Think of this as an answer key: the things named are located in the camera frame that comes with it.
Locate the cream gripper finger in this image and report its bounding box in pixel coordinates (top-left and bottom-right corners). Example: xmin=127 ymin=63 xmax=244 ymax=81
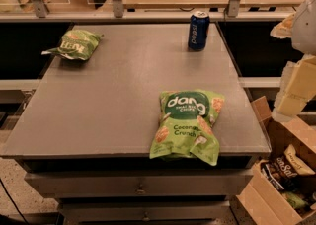
xmin=270 ymin=14 xmax=295 ymax=39
xmin=272 ymin=54 xmax=316 ymax=122

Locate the blue pepsi can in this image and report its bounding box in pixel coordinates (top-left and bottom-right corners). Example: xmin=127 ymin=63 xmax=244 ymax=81
xmin=188 ymin=11 xmax=210 ymax=51

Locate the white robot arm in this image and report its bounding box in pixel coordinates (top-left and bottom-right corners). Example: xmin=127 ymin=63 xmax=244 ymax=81
xmin=270 ymin=0 xmax=316 ymax=122

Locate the dark snack bag in box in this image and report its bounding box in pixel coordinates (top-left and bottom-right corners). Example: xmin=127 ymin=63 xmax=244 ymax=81
xmin=260 ymin=144 xmax=315 ymax=191

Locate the cardboard box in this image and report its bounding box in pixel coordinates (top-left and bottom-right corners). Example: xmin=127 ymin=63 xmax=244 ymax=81
xmin=237 ymin=97 xmax=316 ymax=225

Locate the green dang chips bag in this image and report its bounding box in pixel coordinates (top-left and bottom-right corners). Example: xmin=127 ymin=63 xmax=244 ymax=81
xmin=149 ymin=90 xmax=225 ymax=166

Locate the green snack bag in box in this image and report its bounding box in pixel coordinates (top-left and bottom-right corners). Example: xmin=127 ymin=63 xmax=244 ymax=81
xmin=282 ymin=191 xmax=308 ymax=209

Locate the upper grey drawer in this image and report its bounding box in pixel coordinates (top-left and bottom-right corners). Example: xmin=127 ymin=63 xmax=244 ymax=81
xmin=25 ymin=170 xmax=253 ymax=199

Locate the grey drawer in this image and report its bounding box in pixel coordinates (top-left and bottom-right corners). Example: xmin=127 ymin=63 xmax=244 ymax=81
xmin=58 ymin=201 xmax=230 ymax=222
xmin=25 ymin=170 xmax=253 ymax=199

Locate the lower grey drawer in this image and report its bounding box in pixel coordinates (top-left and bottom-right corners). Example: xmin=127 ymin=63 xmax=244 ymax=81
xmin=58 ymin=201 xmax=230 ymax=222

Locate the small green snack bag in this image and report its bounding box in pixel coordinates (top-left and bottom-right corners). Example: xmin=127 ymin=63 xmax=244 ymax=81
xmin=41 ymin=30 xmax=102 ymax=61

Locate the black floor cable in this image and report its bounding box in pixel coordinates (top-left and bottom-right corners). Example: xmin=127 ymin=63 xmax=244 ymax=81
xmin=0 ymin=179 xmax=31 ymax=225

